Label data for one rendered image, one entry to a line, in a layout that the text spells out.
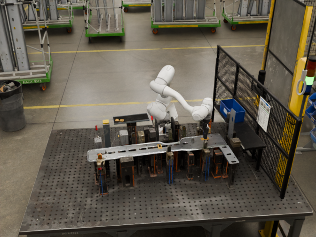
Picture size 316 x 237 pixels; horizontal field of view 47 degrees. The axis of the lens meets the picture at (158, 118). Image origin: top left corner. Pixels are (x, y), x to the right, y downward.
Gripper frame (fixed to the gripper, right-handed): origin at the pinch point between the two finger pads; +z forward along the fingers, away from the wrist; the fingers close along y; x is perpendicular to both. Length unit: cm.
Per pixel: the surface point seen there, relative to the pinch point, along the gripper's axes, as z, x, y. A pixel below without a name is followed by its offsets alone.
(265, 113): -27, 54, 13
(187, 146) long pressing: 6.7, -20.1, 6.4
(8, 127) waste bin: 98, -237, -229
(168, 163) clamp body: 12.2, -42.9, 21.7
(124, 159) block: 4, -84, 17
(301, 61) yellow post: -92, 57, 48
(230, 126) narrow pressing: -7.1, 26.5, -0.4
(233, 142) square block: 1.5, 23.5, 15.3
